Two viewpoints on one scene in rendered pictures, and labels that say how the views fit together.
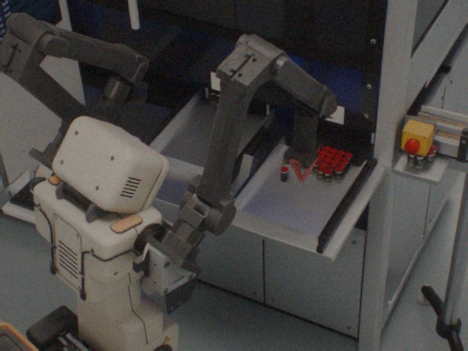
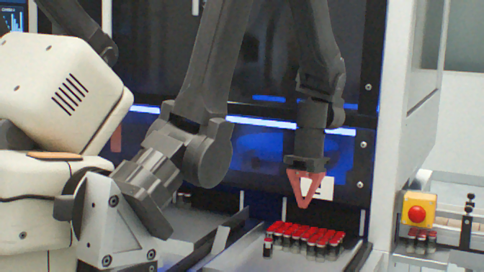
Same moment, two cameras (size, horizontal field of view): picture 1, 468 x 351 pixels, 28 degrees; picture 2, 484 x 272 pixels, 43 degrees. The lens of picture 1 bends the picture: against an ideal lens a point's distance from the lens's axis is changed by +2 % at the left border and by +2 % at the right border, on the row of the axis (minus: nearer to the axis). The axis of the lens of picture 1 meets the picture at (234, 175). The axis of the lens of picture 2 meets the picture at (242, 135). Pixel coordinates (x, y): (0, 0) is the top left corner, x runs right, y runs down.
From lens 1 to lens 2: 1.36 m
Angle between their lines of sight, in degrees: 31
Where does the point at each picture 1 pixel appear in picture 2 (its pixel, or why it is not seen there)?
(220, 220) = (209, 150)
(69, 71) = not seen: hidden behind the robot
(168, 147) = not seen: hidden behind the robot
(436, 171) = (441, 257)
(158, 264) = (99, 200)
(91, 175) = (11, 77)
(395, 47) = (395, 90)
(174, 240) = (131, 170)
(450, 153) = (451, 241)
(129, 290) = not seen: outside the picture
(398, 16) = (397, 50)
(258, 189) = (236, 263)
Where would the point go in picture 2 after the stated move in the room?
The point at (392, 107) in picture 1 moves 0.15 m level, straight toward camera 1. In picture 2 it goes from (390, 168) to (400, 183)
